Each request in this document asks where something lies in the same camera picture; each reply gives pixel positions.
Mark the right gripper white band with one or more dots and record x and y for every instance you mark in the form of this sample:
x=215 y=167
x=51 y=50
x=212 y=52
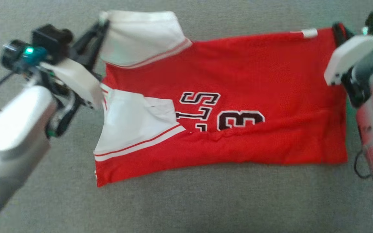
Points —
x=345 y=55

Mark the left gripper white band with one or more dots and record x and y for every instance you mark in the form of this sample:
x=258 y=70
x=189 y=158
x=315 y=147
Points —
x=76 y=81

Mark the red and white jersey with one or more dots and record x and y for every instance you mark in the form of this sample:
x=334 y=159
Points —
x=254 y=74

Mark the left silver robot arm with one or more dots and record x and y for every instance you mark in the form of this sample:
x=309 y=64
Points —
x=11 y=136

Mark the large grey sofa seat cushion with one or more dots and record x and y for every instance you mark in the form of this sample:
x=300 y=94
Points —
x=206 y=207

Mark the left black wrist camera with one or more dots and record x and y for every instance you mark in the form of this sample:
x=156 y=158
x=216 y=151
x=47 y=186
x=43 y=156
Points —
x=49 y=40

